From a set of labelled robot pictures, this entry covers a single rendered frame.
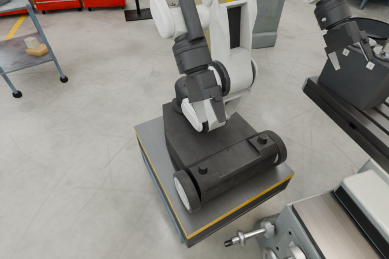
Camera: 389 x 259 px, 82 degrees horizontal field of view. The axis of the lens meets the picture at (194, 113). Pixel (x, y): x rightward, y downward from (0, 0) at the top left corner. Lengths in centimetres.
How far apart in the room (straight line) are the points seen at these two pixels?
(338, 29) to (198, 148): 77
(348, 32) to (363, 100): 30
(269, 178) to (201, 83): 92
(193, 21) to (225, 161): 75
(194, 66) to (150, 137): 100
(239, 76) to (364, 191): 56
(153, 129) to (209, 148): 49
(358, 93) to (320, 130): 132
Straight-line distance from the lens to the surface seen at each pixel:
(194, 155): 116
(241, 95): 95
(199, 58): 54
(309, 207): 94
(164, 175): 130
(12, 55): 311
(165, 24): 55
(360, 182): 96
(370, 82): 100
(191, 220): 119
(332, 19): 84
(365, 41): 84
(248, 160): 115
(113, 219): 170
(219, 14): 76
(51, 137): 234
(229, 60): 81
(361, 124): 100
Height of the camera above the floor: 151
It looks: 44 degrees down
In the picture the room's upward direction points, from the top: straight up
